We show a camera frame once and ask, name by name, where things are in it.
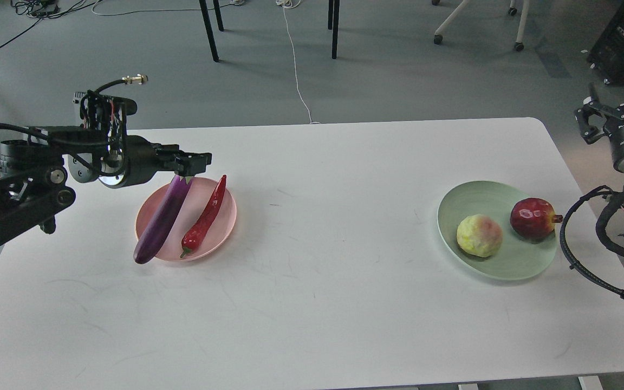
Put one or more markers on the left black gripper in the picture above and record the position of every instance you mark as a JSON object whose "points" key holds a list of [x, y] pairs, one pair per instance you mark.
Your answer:
{"points": [[143, 159]]}

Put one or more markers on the purple eggplant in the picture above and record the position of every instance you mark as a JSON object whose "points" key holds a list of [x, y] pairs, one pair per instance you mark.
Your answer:
{"points": [[161, 222]]}

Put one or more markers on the red chili pepper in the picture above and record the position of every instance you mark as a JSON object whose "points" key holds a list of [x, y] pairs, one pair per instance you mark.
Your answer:
{"points": [[195, 236]]}

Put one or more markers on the red pomegranate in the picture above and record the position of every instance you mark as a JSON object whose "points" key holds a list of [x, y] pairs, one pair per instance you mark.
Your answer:
{"points": [[534, 219]]}

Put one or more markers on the green pink peach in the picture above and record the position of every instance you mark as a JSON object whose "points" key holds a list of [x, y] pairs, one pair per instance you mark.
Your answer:
{"points": [[479, 235]]}

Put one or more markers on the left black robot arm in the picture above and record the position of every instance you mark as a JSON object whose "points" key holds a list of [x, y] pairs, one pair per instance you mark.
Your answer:
{"points": [[35, 168]]}

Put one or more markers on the pink plate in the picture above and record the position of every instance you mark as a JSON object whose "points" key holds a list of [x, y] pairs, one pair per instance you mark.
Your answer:
{"points": [[199, 194]]}

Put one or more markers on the black table leg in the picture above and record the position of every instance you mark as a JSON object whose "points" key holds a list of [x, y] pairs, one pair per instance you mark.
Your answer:
{"points": [[333, 25], [210, 35]]}

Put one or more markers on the green plate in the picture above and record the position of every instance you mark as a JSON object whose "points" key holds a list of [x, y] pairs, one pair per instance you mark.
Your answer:
{"points": [[518, 259]]}

